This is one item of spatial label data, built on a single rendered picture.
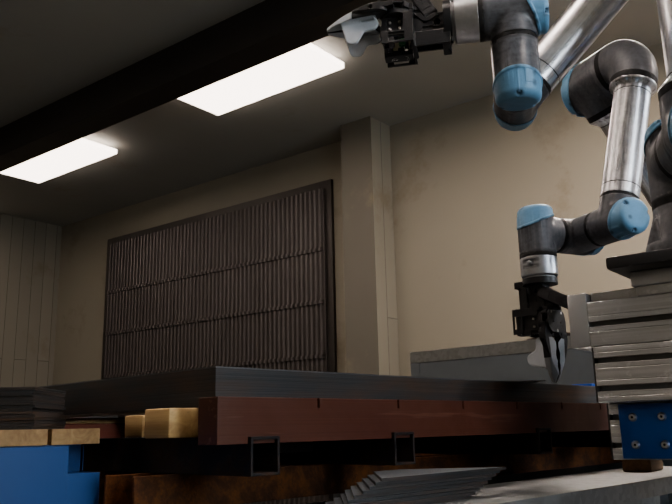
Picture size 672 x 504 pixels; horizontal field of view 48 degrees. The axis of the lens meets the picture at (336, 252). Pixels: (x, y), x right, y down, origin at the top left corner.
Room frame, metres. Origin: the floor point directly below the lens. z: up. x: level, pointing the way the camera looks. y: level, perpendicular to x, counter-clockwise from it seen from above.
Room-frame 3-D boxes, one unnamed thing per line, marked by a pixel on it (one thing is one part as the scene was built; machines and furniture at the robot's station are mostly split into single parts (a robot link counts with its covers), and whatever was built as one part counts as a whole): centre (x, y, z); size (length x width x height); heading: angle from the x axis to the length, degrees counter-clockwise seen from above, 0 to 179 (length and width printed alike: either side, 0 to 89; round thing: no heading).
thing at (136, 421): (1.44, 0.36, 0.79); 0.06 x 0.05 x 0.04; 46
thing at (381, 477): (1.12, -0.07, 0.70); 0.39 x 0.12 x 0.04; 136
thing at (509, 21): (1.13, -0.30, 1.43); 0.11 x 0.08 x 0.09; 78
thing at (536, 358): (1.54, -0.41, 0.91); 0.06 x 0.03 x 0.09; 46
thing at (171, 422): (1.07, 0.23, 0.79); 0.06 x 0.05 x 0.04; 46
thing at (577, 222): (1.57, -0.52, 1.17); 0.11 x 0.11 x 0.08; 23
